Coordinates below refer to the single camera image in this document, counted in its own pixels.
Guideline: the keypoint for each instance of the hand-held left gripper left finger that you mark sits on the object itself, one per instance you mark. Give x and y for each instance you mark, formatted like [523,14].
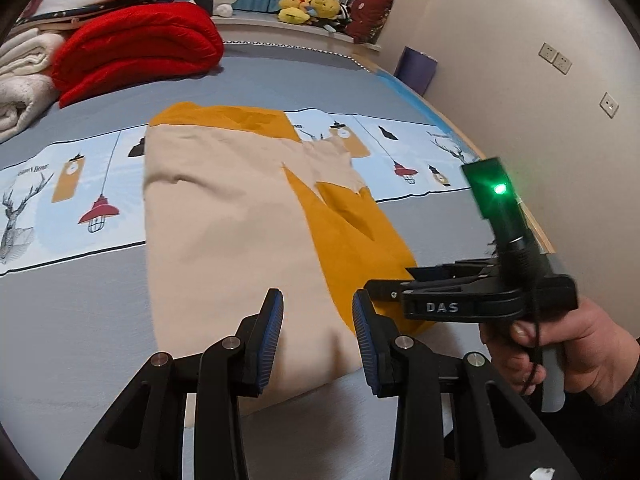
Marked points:
[270,340]

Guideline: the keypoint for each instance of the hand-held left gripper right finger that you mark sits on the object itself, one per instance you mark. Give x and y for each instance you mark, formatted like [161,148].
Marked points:
[362,340]

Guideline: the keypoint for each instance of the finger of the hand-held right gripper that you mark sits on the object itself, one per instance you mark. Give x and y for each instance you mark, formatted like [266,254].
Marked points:
[382,291]
[450,271]

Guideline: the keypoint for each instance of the beige and yellow hooded jacket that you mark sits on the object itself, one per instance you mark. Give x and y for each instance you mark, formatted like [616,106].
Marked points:
[225,240]

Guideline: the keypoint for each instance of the person's right forearm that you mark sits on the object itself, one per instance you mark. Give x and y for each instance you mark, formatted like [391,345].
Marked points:
[610,435]

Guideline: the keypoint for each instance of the person's right hand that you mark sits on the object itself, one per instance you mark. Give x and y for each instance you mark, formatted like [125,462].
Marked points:
[595,340]

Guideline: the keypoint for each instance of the grey printed bed sheet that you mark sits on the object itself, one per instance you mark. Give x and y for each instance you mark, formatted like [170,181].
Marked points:
[75,310]

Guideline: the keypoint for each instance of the purple box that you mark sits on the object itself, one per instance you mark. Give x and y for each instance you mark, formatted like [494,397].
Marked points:
[416,71]

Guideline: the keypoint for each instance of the dark red cushion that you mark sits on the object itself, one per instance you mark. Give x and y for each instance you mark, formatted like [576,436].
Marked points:
[370,15]

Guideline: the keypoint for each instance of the white window ledge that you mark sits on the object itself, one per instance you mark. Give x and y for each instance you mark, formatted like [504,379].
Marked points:
[300,35]

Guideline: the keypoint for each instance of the yellow plush toy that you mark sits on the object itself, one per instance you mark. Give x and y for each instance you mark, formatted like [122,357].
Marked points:
[325,7]
[295,5]

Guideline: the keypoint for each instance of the red folded quilt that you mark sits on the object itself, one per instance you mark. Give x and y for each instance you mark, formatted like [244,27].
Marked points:
[135,45]

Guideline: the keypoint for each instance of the white fleece folded blanket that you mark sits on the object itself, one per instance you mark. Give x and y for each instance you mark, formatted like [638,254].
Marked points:
[25,105]

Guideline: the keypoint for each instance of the dark patterned folded quilt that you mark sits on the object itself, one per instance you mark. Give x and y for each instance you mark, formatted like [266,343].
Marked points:
[100,7]

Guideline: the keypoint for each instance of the cream folded blanket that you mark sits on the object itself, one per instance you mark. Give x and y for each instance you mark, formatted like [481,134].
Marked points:
[25,52]

